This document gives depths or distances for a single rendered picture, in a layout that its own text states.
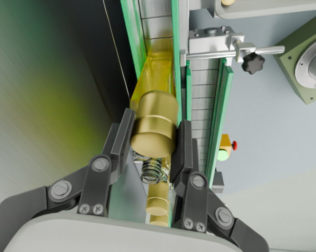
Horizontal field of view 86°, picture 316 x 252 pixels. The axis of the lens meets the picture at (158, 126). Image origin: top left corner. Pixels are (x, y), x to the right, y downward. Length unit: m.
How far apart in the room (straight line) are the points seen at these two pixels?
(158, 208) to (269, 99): 0.75
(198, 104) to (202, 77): 0.08
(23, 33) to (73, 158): 0.17
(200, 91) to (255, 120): 0.57
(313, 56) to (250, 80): 0.21
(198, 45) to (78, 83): 0.25
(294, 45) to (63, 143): 0.70
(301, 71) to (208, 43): 0.44
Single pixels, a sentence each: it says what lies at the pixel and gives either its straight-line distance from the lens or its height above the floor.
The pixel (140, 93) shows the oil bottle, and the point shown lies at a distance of 0.25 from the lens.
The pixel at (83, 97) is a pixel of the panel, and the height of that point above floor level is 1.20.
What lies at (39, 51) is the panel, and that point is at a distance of 0.26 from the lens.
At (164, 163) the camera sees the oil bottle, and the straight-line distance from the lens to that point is 0.30.
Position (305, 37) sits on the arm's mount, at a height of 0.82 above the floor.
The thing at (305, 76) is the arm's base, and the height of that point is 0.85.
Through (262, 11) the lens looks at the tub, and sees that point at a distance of 0.46.
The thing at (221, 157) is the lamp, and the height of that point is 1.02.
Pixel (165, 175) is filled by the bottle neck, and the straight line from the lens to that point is 0.31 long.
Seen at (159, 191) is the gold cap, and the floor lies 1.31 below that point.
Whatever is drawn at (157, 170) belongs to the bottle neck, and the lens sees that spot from 0.24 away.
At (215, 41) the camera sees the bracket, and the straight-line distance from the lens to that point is 0.40.
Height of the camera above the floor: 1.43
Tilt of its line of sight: 47 degrees down
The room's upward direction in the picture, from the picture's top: 172 degrees counter-clockwise
